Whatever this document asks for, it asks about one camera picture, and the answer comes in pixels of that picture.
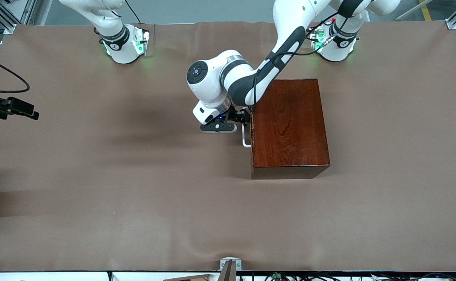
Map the white drawer handle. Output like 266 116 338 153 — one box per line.
242 106 252 148

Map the dark red wooden cabinet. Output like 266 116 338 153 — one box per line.
250 79 331 180

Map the brown table cover mat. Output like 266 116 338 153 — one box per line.
0 21 456 272

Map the brown cardboard piece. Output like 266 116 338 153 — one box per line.
163 274 213 281

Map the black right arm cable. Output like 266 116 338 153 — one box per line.
0 52 31 94

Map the black right base cable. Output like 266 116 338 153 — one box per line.
125 0 143 25

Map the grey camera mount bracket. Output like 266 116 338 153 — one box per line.
218 258 242 281

